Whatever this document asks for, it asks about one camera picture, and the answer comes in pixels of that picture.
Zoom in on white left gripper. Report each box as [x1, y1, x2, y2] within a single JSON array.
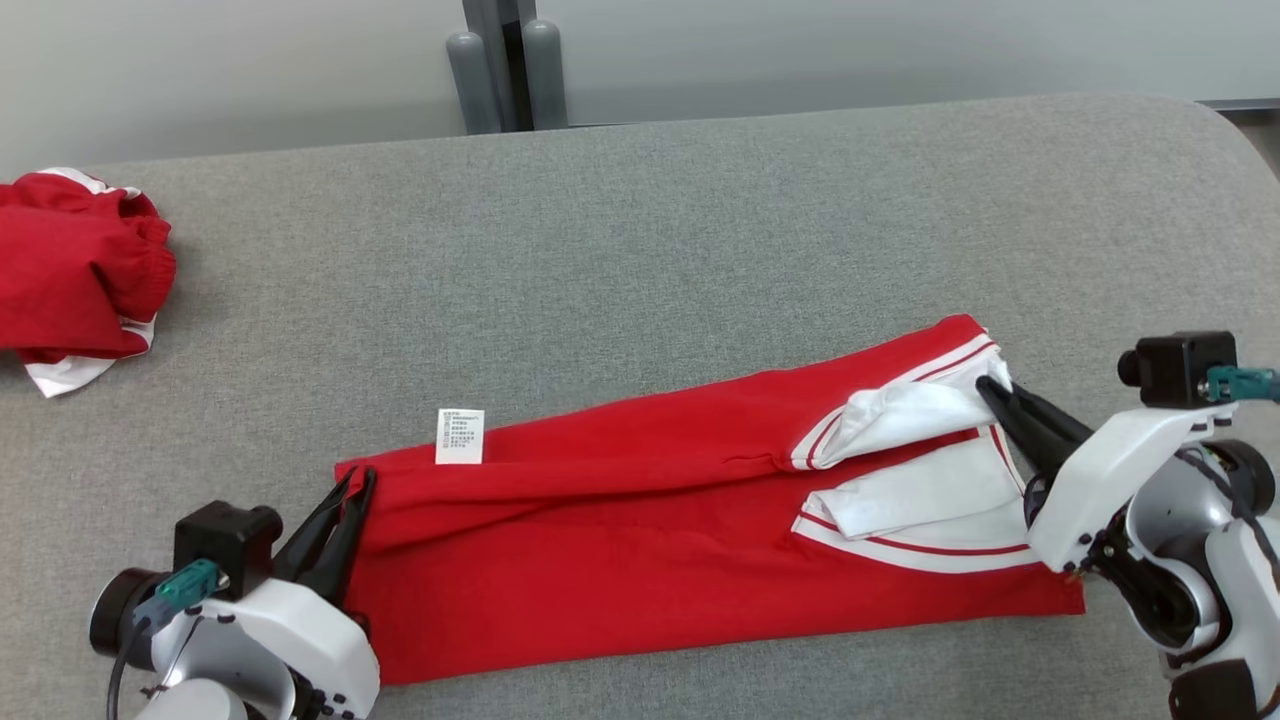
[[213, 466, 382, 720]]

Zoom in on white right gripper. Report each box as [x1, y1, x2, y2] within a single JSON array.
[[976, 375, 1237, 572]]

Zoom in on red white-sleeved T-shirt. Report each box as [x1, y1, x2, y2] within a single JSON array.
[[335, 314, 1087, 688]]

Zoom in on red elastic-waist shorts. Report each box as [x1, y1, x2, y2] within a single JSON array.
[[0, 167, 178, 399]]

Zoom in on grey foam cylinder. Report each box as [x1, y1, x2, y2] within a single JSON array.
[[446, 31, 502, 136], [521, 19, 569, 131]]

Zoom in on left teal-plug black cable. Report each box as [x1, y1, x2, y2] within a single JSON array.
[[106, 560, 227, 720]]

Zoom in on teal-plug black cable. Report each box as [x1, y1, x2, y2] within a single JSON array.
[[106, 560, 227, 720], [1205, 365, 1280, 405]]

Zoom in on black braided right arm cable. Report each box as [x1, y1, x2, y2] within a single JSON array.
[[1175, 445, 1280, 601]]

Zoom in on right teal-plug black cable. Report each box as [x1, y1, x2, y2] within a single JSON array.
[[1205, 365, 1280, 405]]

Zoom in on grey metal partition post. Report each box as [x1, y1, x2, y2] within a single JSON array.
[[462, 0, 539, 133]]

